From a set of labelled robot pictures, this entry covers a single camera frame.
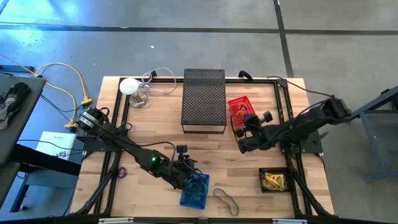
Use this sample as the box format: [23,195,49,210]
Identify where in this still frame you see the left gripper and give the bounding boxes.
[172,144,200,190]

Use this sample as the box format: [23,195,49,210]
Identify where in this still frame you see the black plastic basket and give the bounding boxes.
[258,167,294,194]

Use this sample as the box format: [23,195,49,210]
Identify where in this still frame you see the blue plastic basket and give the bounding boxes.
[179,172,211,210]

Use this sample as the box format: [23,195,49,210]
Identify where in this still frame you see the blue gray metal stand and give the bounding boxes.
[9,169,80,214]

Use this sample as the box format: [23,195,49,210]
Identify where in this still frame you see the blue gray metal table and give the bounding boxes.
[343,84,398,189]

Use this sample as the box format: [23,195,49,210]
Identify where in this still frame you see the dark gray side table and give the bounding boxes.
[0,74,47,166]

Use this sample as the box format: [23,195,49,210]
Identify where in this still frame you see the gray black work gloves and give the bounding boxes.
[0,82,32,131]

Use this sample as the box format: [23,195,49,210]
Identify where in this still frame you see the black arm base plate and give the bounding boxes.
[280,129,330,154]
[76,127,129,153]

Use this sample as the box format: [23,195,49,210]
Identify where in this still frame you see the red plastic basket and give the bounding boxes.
[228,95,259,128]

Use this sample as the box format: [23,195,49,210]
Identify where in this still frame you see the yellow extension cable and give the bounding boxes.
[45,81,78,131]
[0,52,94,107]

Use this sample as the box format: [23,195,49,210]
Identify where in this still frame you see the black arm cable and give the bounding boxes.
[266,75,336,99]

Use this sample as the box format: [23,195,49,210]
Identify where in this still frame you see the black cable loop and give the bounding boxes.
[238,70,255,82]

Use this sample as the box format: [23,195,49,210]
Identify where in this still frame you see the white lamp cable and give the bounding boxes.
[141,67,177,96]

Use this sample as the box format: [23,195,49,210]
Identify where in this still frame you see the silver edge bracket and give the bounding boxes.
[98,217,135,224]
[272,218,308,224]

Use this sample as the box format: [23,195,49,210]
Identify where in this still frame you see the black aluminium table frame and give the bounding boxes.
[70,77,336,218]

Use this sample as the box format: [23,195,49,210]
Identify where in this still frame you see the black perforated metal shelf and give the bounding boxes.
[181,68,228,134]

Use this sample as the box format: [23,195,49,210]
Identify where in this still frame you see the white booklet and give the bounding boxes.
[35,131,77,162]

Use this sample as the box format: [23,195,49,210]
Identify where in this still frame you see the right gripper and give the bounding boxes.
[235,111,274,139]

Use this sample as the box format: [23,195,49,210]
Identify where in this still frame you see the white dome desk lamp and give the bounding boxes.
[119,77,149,109]

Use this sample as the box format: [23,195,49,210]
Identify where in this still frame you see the black bench bar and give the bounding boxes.
[9,143,82,177]

